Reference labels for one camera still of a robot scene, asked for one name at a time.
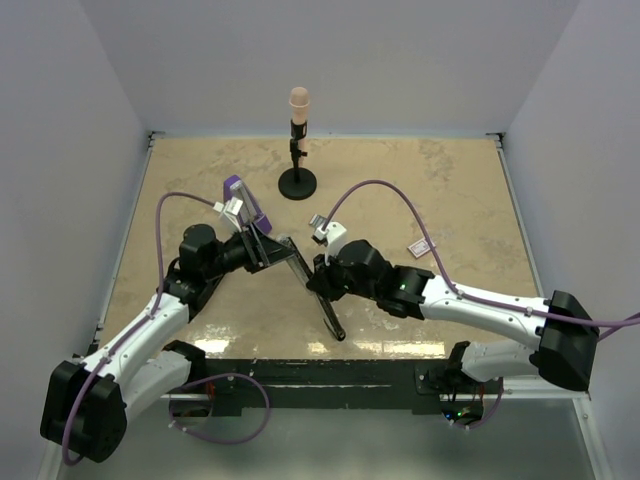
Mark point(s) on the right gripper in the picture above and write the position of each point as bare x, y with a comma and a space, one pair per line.
323, 278

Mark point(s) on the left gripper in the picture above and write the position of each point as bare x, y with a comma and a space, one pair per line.
260, 250

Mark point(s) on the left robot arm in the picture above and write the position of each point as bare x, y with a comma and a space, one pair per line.
86, 408

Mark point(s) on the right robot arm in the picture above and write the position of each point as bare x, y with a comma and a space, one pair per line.
554, 338

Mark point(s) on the purple metronome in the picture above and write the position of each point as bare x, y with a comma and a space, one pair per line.
235, 187

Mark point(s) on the microphone on black stand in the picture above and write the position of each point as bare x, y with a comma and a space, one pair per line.
298, 183

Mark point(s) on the staple box sleeve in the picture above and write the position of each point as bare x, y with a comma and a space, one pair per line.
420, 247

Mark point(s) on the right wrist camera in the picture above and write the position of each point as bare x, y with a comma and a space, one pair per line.
333, 236

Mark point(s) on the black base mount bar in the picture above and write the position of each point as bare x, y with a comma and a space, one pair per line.
406, 384

